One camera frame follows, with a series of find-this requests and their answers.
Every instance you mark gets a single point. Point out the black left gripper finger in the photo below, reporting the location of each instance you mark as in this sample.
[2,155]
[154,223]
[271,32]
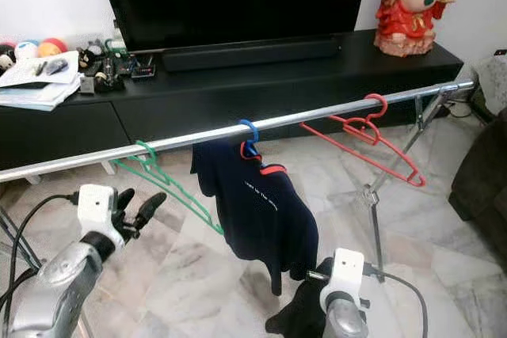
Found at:
[152,210]
[125,203]

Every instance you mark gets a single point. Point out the black knit garment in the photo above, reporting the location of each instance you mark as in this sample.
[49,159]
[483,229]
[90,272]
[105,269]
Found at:
[301,314]

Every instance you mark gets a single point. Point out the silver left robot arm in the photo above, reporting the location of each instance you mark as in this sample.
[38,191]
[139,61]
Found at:
[59,282]

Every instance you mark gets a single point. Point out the blue plastic hanger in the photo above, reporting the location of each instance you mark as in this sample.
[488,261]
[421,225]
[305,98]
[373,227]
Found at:
[255,130]

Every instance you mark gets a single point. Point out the red plastic hanger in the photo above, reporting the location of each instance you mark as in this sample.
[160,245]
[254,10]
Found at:
[420,182]

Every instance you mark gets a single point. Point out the navy blue t-shirt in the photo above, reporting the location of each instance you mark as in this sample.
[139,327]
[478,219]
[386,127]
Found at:
[257,211]

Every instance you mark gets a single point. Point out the black television console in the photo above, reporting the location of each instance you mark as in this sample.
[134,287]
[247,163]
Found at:
[206,100]

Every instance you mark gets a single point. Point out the black electronic gadget cluster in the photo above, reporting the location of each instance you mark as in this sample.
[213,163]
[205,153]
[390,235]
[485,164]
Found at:
[115,67]

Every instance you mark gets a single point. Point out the white paper stack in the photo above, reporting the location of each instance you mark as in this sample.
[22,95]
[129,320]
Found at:
[32,85]

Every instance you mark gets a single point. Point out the orange ball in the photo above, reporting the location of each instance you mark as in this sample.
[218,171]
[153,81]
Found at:
[53,47]

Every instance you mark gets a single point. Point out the white and blue ball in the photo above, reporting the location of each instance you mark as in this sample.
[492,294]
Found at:
[27,51]

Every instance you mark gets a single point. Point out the black soundbar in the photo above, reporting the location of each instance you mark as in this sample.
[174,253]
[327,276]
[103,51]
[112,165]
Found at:
[249,55]

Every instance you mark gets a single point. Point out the black mouse plush toy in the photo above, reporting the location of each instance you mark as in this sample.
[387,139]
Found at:
[6,57]

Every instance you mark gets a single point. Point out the silver metal clothes rack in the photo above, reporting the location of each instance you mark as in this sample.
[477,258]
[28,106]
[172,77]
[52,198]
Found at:
[317,114]

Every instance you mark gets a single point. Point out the red laughing buddha statue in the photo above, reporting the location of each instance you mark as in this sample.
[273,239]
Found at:
[412,12]

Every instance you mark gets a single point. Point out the dark fabric sofa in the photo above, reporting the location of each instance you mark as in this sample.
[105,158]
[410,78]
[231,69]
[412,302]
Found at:
[479,180]

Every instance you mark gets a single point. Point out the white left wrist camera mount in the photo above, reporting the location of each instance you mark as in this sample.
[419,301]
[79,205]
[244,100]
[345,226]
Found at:
[97,205]

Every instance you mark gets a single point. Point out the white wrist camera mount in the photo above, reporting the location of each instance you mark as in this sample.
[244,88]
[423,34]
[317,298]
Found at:
[97,205]
[342,275]

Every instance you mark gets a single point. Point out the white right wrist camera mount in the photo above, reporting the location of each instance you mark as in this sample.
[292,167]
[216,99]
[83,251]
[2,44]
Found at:
[342,275]

